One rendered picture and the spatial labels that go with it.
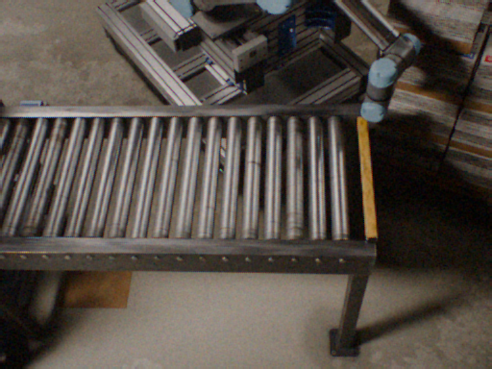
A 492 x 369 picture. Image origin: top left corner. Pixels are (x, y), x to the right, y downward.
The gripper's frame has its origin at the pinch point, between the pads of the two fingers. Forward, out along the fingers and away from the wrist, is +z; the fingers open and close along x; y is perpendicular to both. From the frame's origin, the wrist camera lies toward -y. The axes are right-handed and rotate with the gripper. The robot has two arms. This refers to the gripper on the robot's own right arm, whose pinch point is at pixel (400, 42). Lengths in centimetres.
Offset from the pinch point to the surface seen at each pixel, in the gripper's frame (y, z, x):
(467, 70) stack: -6.4, 1.1, -23.3
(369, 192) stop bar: -2, -59, -7
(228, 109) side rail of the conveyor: -5, -42, 45
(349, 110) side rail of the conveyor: -4.7, -29.6, 8.1
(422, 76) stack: -14.8, 2.0, -9.9
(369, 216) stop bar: -2, -67, -9
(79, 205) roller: -6, -91, 73
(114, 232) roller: -5, -95, 58
